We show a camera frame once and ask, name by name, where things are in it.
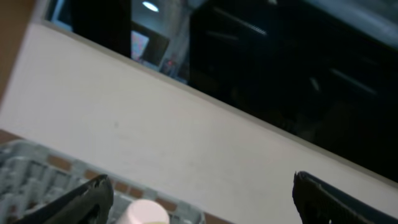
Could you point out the pink bowl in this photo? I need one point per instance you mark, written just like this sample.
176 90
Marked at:
144 211

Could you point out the grey plastic dishwasher rack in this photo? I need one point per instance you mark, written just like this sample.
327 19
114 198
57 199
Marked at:
33 175

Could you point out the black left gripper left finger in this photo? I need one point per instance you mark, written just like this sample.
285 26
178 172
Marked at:
88 203

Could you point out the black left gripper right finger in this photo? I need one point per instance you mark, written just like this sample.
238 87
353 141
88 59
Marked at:
319 202

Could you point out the dark glass window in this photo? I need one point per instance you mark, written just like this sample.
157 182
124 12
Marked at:
323 70

